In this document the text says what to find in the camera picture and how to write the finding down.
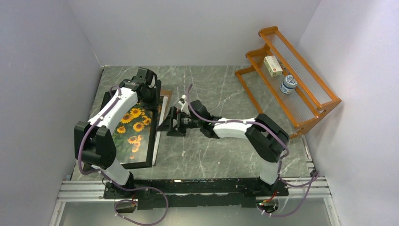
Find orange wooden rack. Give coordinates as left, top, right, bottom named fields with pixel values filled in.
left=235, top=26, right=341, bottom=138

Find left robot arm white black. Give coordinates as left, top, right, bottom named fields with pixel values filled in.
left=74, top=67, right=161, bottom=198

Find blue white ceramic jar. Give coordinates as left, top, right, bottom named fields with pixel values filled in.
left=280, top=75, right=298, bottom=94

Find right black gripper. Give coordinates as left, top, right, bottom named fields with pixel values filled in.
left=156, top=106, right=202, bottom=137

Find brown backing board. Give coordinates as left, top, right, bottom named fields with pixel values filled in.
left=160, top=90, right=173, bottom=98

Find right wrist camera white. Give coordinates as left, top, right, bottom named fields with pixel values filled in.
left=178, top=95, right=190, bottom=114

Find purple cable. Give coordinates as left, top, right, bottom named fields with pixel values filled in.
left=185, top=83, right=320, bottom=218
left=77, top=85, right=169, bottom=226

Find aluminium rail profile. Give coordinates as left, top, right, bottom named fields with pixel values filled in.
left=57, top=177, right=332, bottom=202

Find black picture frame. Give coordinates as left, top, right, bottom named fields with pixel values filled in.
left=100, top=79, right=162, bottom=170

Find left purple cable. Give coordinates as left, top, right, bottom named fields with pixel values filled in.
left=77, top=85, right=169, bottom=226

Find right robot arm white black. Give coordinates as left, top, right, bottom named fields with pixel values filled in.
left=157, top=99, right=289, bottom=195

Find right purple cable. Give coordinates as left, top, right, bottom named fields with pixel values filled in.
left=185, top=83, right=320, bottom=218

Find white red carton box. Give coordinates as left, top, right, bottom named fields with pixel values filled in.
left=263, top=56, right=283, bottom=77

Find sunflower photo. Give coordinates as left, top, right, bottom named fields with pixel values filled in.
left=112, top=103, right=152, bottom=164

